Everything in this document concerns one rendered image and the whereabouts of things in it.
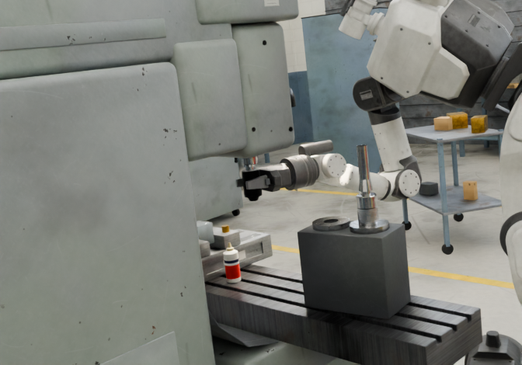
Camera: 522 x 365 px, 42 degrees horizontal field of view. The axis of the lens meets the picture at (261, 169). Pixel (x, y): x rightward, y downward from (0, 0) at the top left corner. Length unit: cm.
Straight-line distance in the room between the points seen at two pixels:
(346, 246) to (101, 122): 63
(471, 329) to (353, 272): 28
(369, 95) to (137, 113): 88
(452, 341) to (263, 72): 75
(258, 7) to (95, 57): 46
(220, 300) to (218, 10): 74
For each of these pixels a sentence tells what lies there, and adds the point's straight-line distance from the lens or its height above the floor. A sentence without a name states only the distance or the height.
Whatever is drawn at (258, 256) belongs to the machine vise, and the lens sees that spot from 205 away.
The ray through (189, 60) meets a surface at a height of 156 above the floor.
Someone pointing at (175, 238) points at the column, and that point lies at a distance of 134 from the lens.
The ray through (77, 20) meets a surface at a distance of 136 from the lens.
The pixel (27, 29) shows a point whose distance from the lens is 131.
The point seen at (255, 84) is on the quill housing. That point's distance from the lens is 165.
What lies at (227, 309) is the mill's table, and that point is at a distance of 181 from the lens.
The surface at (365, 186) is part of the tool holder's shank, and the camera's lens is 154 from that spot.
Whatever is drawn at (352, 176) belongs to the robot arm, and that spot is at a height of 119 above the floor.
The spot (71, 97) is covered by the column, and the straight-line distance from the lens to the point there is 120.
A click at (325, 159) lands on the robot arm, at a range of 184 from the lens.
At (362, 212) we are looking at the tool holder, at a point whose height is 118.
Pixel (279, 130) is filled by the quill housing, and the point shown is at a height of 136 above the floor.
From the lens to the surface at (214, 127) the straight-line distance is 153.
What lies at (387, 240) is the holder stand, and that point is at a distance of 153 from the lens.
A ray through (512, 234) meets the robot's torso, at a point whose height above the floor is 104.
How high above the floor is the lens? 155
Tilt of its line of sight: 9 degrees down
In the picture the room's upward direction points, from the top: 7 degrees counter-clockwise
